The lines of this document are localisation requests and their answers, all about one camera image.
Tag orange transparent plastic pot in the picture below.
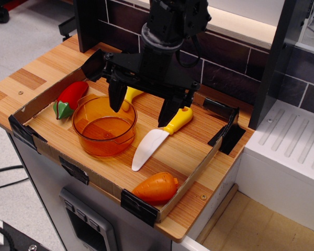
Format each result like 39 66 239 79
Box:
72 94 137 157

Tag cardboard fence with black tape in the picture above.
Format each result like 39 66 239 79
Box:
8 48 246 227

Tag grey toy oven front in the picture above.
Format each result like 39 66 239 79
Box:
59 188 118 251

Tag black vertical post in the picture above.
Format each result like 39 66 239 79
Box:
249 0 313 130
73 0 107 53

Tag yellow toy banana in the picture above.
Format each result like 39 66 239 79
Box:
121 87 143 111

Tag black vertical post right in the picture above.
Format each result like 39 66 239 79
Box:
249 0 313 130

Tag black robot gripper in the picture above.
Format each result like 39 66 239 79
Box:
102 41 200 128

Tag red toy chili pepper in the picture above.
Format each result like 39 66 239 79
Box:
53 81 89 120

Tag white toy sink drainboard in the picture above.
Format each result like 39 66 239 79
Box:
243 99 314 194

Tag orange toy carrot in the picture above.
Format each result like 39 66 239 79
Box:
132 172 179 205

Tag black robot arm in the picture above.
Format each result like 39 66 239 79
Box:
102 1 211 127

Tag black vertical post left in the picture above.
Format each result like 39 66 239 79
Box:
73 0 107 53

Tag yellow handled toy knife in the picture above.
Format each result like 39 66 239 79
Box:
131 107 193 172

